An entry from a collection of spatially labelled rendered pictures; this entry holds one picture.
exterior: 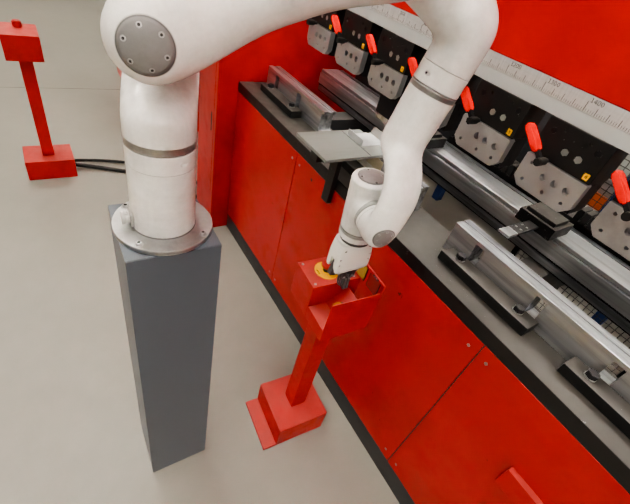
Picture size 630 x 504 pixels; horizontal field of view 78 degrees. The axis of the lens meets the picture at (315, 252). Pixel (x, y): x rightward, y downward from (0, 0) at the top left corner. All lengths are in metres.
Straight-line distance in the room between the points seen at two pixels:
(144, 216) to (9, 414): 1.20
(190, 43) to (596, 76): 0.76
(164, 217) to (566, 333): 0.93
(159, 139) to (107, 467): 1.24
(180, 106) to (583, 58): 0.78
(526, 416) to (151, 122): 1.00
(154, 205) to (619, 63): 0.89
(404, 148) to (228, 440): 1.27
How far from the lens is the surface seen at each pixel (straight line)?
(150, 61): 0.58
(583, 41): 1.02
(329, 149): 1.26
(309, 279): 1.08
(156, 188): 0.73
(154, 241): 0.80
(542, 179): 1.04
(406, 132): 0.76
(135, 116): 0.69
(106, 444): 1.69
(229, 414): 1.70
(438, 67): 0.74
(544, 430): 1.10
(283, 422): 1.58
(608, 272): 1.33
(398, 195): 0.74
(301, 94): 1.77
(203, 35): 0.60
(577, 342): 1.10
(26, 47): 2.58
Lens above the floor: 1.53
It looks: 40 degrees down
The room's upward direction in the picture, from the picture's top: 16 degrees clockwise
